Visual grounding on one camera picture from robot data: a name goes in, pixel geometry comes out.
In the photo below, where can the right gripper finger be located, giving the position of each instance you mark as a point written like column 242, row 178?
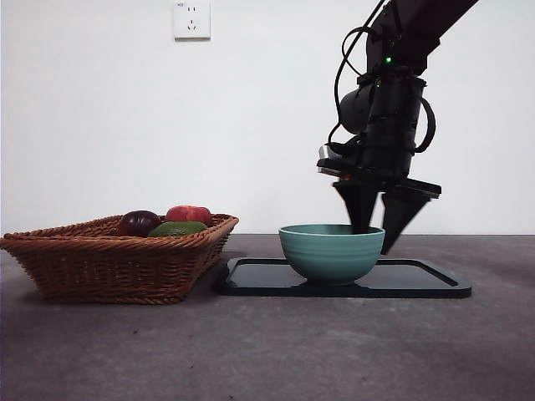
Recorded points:
column 359, row 206
column 397, row 217

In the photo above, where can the teal ribbed bowl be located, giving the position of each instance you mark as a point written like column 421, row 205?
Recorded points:
column 330, row 259

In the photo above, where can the black rectangular tray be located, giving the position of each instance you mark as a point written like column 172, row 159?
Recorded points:
column 259, row 280

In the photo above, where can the red apple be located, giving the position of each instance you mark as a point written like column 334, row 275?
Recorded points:
column 188, row 214

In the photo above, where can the green avocado-like fruit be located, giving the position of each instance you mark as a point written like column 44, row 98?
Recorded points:
column 177, row 229

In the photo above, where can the dark purple round fruit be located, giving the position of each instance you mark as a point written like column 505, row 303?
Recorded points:
column 137, row 222

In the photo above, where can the brown wicker basket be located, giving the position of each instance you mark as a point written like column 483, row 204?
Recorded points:
column 104, row 271

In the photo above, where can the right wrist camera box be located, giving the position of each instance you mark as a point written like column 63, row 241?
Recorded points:
column 327, row 152

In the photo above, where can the white wall socket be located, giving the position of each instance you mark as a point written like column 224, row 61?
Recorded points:
column 191, row 21

